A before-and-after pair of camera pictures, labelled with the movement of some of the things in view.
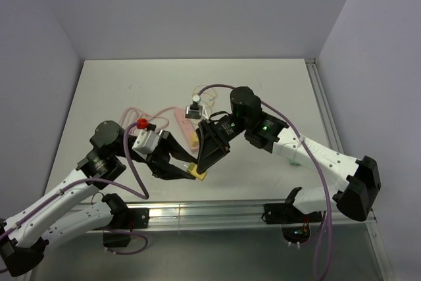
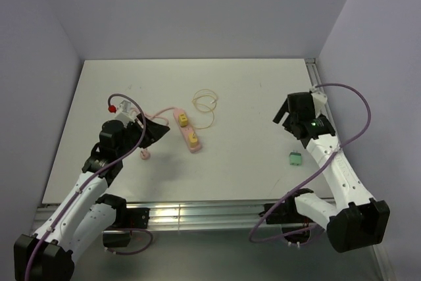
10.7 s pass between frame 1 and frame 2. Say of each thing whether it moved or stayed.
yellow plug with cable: moved
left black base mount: stayed
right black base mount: stayed
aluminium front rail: stayed
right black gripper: moved
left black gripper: moved
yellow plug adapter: moved
